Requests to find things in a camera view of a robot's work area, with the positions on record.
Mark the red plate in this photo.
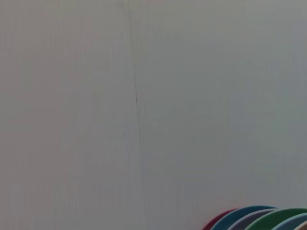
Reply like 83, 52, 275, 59
202, 207, 238, 230

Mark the teal plate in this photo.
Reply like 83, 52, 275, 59
210, 205, 279, 230

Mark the grey purple plate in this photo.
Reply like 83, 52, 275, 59
226, 208, 277, 230

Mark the dark green plate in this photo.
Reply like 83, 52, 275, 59
244, 207, 307, 230

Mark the light blue plate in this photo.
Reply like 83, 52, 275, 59
272, 213, 307, 230

